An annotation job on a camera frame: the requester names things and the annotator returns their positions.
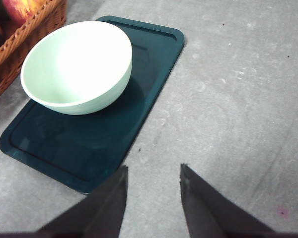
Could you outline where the red apple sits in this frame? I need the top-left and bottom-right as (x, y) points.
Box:
(2, 0), (49, 23)

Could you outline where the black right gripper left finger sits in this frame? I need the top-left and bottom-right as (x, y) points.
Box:
(9, 165), (129, 238)

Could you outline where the brown wicker basket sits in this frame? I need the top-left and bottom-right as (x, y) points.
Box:
(0, 0), (67, 94)

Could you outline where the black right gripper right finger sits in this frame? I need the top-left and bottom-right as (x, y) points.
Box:
(180, 164), (298, 238)

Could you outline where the pale green bowl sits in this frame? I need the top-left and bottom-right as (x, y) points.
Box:
(20, 20), (133, 115)

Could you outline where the dark teal tray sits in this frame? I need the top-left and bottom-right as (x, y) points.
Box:
(0, 16), (185, 193)

